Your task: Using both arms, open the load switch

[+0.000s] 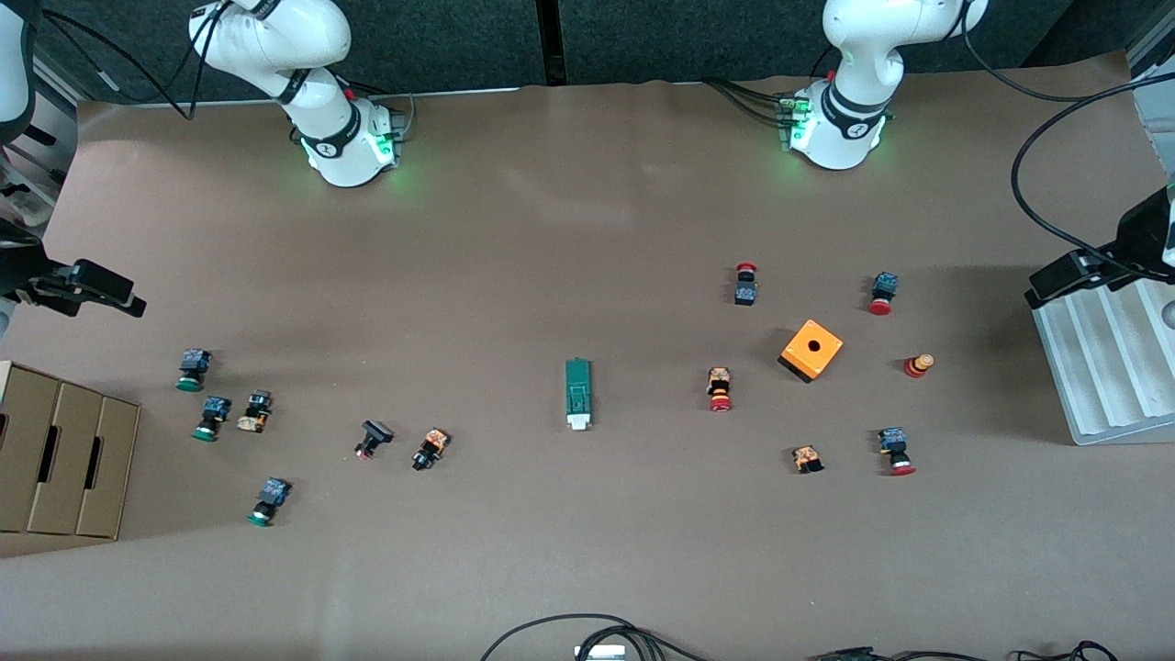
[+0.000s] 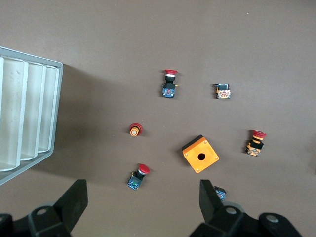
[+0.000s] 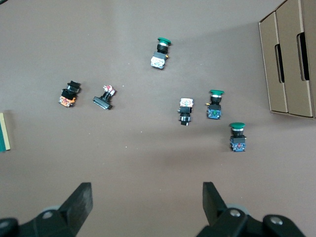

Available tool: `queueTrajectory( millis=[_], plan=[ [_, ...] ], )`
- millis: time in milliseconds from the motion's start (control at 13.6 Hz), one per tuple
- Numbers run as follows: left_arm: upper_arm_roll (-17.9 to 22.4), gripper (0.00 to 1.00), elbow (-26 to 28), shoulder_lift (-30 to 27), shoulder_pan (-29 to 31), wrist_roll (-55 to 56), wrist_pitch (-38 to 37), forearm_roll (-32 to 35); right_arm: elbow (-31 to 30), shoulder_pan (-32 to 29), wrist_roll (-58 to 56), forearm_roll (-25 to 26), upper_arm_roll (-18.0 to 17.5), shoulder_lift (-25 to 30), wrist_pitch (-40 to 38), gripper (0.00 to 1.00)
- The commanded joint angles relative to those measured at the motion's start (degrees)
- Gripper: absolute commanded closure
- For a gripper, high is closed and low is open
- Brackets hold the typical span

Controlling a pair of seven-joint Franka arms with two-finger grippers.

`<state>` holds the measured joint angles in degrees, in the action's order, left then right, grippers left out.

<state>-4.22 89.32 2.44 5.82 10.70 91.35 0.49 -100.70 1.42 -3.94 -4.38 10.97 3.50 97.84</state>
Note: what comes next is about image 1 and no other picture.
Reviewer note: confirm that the brown paper table cover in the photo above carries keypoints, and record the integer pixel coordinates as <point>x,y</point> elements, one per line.
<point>551,229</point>

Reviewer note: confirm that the red yellow mushroom button head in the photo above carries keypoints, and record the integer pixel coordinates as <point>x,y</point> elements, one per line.
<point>916,367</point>

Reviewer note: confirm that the orange contact block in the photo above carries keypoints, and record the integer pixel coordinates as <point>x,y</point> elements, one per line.
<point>807,456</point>

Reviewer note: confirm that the green push button blue block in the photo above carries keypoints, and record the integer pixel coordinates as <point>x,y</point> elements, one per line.
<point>274,493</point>
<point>193,363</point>
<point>216,408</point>

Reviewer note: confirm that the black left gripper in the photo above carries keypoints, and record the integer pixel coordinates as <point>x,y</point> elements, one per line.
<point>1141,235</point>

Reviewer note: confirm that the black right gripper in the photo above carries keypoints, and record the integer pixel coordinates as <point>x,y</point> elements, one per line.
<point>20,272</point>

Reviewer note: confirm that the white plug connector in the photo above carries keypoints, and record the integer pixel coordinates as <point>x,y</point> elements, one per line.
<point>599,653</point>

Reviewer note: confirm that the grey ridged tray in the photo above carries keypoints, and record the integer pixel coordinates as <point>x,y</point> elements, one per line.
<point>1111,367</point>

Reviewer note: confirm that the brown cardboard box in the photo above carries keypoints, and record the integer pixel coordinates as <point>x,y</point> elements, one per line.
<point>69,431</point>

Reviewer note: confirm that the small red button blue block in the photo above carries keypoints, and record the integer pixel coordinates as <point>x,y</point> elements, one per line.
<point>745,294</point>

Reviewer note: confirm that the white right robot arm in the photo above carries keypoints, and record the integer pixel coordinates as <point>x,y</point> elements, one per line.
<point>321,37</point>

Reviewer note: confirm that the red push button orange block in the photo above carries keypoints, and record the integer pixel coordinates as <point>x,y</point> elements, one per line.
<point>720,381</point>

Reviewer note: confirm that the orange button box with hole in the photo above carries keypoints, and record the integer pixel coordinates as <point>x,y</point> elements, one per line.
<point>820,360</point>

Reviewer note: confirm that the black push button beige block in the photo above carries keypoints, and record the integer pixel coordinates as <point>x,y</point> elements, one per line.
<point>257,404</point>

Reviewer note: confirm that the red mushroom button blue block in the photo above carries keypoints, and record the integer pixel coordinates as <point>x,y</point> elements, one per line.
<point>885,283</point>
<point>892,441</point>

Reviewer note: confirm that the grey metal frame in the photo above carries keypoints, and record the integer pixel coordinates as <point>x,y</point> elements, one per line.
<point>1157,110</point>
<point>50,138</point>

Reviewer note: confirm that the black vertical post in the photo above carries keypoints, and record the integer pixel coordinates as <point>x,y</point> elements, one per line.
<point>551,41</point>

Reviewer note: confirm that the black push button orange block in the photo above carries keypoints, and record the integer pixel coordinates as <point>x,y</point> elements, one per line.
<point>431,445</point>

